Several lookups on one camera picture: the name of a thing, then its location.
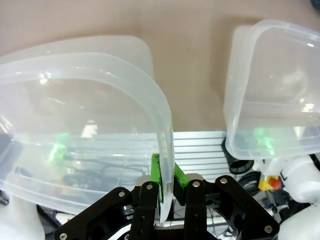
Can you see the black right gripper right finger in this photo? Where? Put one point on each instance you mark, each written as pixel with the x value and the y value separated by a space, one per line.
pixel 200 205

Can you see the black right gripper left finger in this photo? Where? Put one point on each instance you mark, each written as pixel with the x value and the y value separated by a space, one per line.
pixel 146 200

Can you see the large clear plastic bin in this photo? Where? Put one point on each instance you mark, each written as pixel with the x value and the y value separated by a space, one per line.
pixel 75 105

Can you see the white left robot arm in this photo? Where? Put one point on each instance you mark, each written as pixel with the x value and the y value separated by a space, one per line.
pixel 17 220

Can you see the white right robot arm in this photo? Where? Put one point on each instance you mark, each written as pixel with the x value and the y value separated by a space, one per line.
pixel 300 180

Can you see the aluminium table edge profile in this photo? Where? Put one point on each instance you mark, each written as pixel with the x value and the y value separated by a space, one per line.
pixel 200 150

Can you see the black mesh cylinder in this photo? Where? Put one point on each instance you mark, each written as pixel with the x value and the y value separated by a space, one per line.
pixel 241 166

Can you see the red emergency stop button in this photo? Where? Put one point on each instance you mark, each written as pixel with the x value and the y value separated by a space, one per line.
pixel 271 182

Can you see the small clear plastic container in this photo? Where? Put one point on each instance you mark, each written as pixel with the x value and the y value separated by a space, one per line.
pixel 275 87

